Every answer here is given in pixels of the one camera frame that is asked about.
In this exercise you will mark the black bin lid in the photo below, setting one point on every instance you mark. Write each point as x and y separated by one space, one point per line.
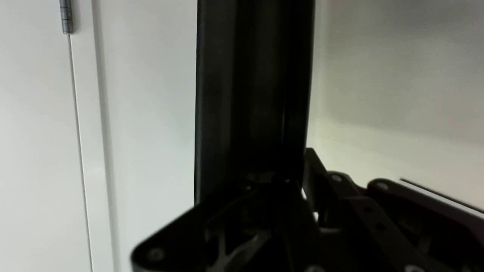
251 100

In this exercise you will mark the grey door hinge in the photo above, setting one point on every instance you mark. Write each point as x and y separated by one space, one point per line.
68 16

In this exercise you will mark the white door with red sign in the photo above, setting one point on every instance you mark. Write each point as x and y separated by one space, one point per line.
35 152

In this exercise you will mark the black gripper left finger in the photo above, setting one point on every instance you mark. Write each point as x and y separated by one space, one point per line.
242 236

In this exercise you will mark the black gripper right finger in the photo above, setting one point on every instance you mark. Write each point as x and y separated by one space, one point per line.
383 236

